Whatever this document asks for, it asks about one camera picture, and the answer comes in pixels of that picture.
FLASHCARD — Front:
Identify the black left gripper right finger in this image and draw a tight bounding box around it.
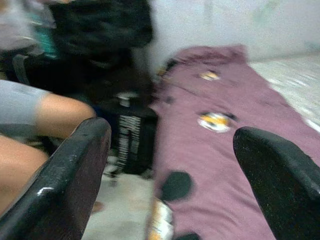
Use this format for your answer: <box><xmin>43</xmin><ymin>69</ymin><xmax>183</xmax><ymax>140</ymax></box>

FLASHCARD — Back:
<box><xmin>232</xmin><ymin>126</ymin><xmax>320</xmax><ymax>240</ymax></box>

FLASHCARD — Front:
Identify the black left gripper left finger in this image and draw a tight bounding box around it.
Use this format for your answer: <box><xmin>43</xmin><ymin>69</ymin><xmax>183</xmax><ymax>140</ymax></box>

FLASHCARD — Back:
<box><xmin>0</xmin><ymin>116</ymin><xmax>113</xmax><ymax>240</ymax></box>

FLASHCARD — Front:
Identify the purple cartoon print blanket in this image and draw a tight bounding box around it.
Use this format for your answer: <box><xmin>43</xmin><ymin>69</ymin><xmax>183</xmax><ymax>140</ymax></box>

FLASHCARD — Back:
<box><xmin>147</xmin><ymin>44</ymin><xmax>320</xmax><ymax>240</ymax></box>

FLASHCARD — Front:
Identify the black bag white lettering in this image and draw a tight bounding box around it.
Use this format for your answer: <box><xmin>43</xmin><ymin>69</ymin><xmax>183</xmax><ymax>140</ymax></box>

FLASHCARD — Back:
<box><xmin>94</xmin><ymin>91</ymin><xmax>158</xmax><ymax>176</ymax></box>

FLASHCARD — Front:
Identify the white patterned mattress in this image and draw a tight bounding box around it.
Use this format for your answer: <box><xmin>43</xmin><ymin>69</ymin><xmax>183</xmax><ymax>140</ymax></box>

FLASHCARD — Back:
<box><xmin>249</xmin><ymin>53</ymin><xmax>320</xmax><ymax>128</ymax></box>

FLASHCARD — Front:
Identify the dark furniture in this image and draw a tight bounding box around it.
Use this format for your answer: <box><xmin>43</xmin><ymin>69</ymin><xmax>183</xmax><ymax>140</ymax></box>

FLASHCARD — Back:
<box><xmin>48</xmin><ymin>0</ymin><xmax>155</xmax><ymax>106</ymax></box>

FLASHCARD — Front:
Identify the grey cloth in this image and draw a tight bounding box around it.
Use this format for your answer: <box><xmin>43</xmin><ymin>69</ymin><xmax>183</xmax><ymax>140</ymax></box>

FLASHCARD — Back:
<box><xmin>0</xmin><ymin>0</ymin><xmax>57</xmax><ymax>55</ymax></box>

